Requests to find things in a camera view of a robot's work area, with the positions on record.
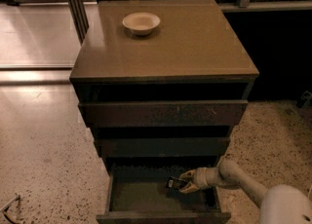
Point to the white ceramic bowl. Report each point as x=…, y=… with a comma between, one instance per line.
x=141, y=24

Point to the open bottom drawer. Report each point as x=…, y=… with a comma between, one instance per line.
x=139, y=195

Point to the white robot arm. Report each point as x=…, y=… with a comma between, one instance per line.
x=280, y=204

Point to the top drawer front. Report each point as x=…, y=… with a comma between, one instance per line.
x=163, y=113

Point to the middle drawer front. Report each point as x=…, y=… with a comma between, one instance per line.
x=162, y=147

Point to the metal door frame post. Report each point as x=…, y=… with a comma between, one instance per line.
x=80, y=19

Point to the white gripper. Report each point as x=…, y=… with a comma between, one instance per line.
x=202, y=178

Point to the brown drawer cabinet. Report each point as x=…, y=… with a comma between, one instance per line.
x=193, y=54

